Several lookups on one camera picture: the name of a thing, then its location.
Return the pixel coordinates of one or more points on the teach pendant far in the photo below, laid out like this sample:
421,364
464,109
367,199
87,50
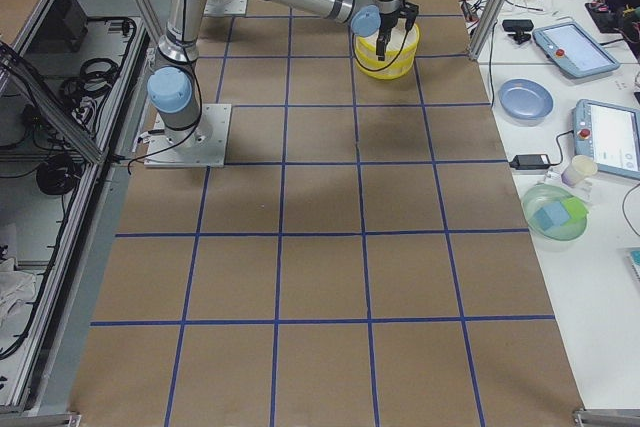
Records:
573,50

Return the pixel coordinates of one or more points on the green bowl with blocks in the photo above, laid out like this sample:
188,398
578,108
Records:
554,213

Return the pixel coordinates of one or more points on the paper cup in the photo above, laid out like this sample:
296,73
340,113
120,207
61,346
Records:
579,169

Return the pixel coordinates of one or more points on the black power adapter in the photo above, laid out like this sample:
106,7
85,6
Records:
530,162

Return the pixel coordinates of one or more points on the blue plate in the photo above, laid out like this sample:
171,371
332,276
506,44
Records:
525,101

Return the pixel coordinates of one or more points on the black webcam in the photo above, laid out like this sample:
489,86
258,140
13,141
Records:
518,29

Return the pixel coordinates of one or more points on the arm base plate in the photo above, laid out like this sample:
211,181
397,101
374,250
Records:
225,8
205,147

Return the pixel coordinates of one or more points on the teach pendant near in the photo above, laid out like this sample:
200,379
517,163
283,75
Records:
608,134

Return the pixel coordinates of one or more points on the teach pendant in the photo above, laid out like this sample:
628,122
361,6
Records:
608,134
573,50

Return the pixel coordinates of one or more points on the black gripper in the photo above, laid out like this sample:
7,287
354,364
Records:
388,21

